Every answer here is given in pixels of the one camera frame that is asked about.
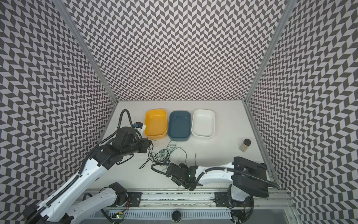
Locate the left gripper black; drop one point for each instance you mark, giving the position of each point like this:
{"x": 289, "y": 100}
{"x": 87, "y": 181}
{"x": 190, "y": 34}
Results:
{"x": 146, "y": 145}

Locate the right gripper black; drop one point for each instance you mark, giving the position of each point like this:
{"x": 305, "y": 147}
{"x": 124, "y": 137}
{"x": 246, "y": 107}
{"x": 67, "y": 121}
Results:
{"x": 172, "y": 170}

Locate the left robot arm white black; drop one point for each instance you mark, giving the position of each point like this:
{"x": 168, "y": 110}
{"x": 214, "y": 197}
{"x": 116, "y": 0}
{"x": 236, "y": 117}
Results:
{"x": 62, "y": 208}

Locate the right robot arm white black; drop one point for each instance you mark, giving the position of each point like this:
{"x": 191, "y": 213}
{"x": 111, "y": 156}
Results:
{"x": 245, "y": 178}

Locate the yellow plastic bin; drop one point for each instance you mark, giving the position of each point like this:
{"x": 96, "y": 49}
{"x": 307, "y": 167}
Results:
{"x": 156, "y": 124}

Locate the dark teal plastic bin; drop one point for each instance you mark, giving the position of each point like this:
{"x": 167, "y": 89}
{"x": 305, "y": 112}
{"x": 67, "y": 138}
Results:
{"x": 179, "y": 128}

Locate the white plastic bin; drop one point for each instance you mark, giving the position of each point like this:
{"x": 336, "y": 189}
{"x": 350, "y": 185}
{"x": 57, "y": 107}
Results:
{"x": 203, "y": 124}

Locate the spice jar black lid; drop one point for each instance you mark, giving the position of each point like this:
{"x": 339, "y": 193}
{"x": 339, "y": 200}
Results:
{"x": 245, "y": 145}

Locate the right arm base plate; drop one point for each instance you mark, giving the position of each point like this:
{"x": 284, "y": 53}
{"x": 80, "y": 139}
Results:
{"x": 222, "y": 200}

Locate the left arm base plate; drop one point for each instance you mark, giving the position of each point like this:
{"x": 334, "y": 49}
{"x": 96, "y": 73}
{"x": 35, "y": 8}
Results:
{"x": 131, "y": 199}

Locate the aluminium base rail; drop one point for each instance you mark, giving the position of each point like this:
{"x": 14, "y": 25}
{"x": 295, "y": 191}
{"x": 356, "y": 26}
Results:
{"x": 203, "y": 199}

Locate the left corner aluminium post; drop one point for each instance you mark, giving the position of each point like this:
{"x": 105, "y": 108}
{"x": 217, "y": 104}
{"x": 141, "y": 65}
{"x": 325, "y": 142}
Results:
{"x": 83, "y": 45}

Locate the corner aluminium post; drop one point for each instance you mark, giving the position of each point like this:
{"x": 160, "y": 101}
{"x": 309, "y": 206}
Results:
{"x": 271, "y": 47}
{"x": 83, "y": 45}

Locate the right corner aluminium post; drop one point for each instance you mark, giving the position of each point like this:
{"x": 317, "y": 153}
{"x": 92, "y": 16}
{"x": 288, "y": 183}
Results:
{"x": 271, "y": 47}

